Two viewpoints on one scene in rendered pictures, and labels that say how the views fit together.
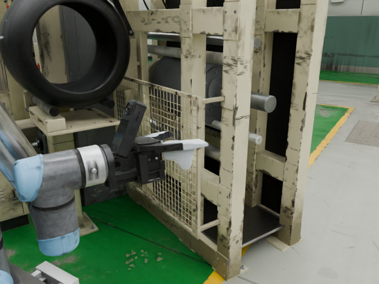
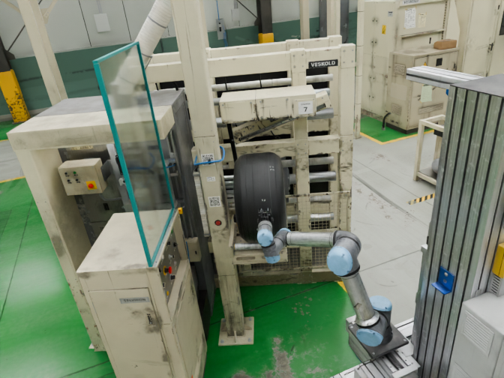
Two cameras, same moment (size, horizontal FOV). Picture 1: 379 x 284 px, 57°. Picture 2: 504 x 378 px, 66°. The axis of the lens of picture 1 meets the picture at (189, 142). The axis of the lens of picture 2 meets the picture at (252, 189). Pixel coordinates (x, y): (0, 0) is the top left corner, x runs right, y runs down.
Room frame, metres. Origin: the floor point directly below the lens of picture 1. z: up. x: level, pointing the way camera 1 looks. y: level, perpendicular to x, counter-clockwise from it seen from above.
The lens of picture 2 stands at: (0.39, 2.36, 2.41)
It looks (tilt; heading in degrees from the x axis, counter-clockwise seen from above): 27 degrees down; 309
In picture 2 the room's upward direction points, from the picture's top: 6 degrees counter-clockwise
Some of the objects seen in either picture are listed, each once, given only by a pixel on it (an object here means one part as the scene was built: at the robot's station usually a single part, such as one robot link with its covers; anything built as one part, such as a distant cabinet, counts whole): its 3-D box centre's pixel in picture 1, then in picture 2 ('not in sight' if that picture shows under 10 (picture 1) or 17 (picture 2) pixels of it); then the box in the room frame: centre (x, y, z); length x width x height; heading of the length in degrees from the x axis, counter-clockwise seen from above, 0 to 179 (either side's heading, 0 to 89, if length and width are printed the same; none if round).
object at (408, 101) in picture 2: not in sight; (420, 89); (2.17, -4.44, 0.62); 0.91 x 0.58 x 1.25; 58
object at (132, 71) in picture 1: (119, 63); (229, 190); (2.20, 0.44, 1.05); 0.20 x 0.15 x 0.30; 35
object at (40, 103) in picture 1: (44, 105); (259, 245); (1.72, 0.73, 0.90); 0.35 x 0.05 x 0.05; 35
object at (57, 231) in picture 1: (54, 218); not in sight; (0.59, 0.26, 0.94); 0.11 x 0.08 x 0.11; 32
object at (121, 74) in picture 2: not in sight; (143, 152); (1.91, 1.30, 1.75); 0.55 x 0.02 x 0.95; 125
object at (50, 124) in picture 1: (46, 117); (259, 253); (1.72, 0.73, 0.84); 0.36 x 0.09 x 0.06; 35
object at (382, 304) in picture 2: not in sight; (379, 310); (0.87, 0.87, 0.88); 0.13 x 0.12 x 0.14; 96
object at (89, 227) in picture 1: (71, 225); (236, 329); (2.00, 0.78, 0.02); 0.27 x 0.27 x 0.04; 35
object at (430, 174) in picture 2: not in sight; (445, 155); (1.26, -2.37, 0.40); 0.60 x 0.35 x 0.80; 148
